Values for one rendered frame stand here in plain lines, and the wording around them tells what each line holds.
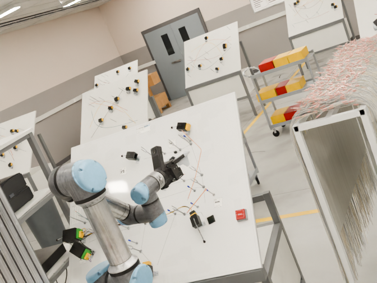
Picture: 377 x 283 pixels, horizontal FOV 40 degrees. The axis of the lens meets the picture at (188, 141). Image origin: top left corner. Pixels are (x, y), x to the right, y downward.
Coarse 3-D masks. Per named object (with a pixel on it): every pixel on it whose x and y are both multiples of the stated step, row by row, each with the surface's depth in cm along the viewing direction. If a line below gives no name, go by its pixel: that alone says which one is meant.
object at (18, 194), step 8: (8, 176) 313; (16, 176) 309; (0, 184) 297; (8, 184) 300; (16, 184) 307; (24, 184) 313; (8, 192) 299; (16, 192) 306; (24, 192) 311; (8, 200) 297; (16, 200) 302; (24, 200) 308; (16, 208) 300
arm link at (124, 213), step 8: (56, 168) 181; (48, 184) 182; (56, 192) 180; (72, 200) 189; (112, 200) 202; (120, 200) 207; (112, 208) 201; (120, 208) 204; (128, 208) 208; (120, 216) 206; (128, 216) 208; (128, 224) 212
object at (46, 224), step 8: (40, 208) 674; (48, 208) 681; (56, 208) 697; (32, 216) 674; (40, 216) 676; (48, 216) 681; (56, 216) 691; (32, 224) 679; (40, 224) 678; (48, 224) 681; (56, 224) 688; (40, 232) 682; (48, 232) 682; (56, 232) 687; (40, 240) 687; (48, 240) 685
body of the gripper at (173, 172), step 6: (168, 162) 216; (168, 168) 215; (174, 168) 217; (180, 168) 219; (162, 174) 210; (168, 174) 215; (174, 174) 215; (180, 174) 219; (168, 180) 213; (168, 186) 212
